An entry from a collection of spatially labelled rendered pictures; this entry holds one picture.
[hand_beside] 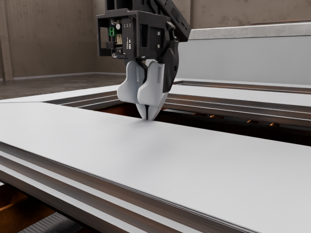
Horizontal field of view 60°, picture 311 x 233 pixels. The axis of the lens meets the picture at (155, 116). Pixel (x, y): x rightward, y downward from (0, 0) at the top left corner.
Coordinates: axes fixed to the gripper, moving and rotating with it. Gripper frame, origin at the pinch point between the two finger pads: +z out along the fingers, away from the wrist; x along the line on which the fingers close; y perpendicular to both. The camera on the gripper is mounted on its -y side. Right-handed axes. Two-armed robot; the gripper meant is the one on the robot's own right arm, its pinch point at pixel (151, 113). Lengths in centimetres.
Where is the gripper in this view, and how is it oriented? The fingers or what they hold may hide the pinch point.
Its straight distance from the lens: 41.6
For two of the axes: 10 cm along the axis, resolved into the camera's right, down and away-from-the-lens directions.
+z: 0.0, 9.7, 2.2
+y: -5.8, 1.8, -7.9
